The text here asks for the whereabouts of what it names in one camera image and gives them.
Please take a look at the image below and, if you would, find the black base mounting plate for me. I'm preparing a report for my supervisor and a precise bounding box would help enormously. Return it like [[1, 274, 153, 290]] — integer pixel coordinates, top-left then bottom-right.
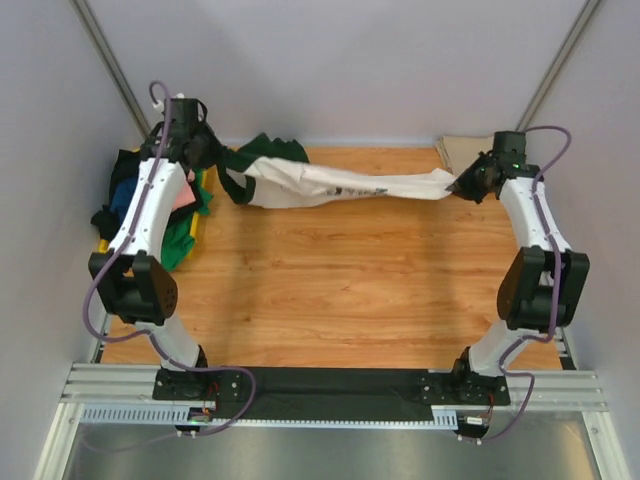
[[152, 367, 510, 421]]

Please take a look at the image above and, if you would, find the blue t-shirt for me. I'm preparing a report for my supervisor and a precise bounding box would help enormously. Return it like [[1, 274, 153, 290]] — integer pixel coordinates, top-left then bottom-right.
[[110, 177, 137, 217]]

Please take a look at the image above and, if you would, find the folded beige t-shirt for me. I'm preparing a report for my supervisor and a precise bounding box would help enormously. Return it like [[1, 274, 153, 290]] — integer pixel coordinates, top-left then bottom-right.
[[435, 136, 493, 176]]

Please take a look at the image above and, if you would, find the bright green t-shirt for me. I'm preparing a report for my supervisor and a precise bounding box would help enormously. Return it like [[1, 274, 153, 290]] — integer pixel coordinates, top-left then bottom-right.
[[161, 170, 213, 272]]

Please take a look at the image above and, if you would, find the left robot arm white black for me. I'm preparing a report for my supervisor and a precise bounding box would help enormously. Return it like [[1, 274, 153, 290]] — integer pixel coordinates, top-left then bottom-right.
[[83, 94, 218, 401]]

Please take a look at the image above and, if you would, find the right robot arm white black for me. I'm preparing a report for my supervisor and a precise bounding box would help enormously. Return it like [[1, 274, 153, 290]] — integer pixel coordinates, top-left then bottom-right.
[[448, 131, 590, 404]]

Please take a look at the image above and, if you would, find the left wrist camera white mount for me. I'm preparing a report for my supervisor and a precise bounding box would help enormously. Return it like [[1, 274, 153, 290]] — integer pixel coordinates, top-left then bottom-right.
[[153, 93, 185, 114]]

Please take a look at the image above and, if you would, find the yellow plastic bin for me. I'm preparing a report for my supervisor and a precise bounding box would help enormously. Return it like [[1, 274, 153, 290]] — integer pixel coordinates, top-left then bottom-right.
[[97, 145, 216, 261]]

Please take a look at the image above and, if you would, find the slotted cable duct rail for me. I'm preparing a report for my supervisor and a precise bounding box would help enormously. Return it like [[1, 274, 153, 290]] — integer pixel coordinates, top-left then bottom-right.
[[79, 403, 459, 429]]

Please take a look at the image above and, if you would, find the green and white raglan t-shirt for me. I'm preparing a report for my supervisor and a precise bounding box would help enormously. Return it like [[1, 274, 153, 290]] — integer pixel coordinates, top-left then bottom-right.
[[216, 133, 455, 209]]

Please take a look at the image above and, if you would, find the pink t-shirt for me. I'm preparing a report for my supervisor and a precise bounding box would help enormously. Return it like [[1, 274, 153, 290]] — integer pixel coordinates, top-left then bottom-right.
[[172, 170, 196, 211]]

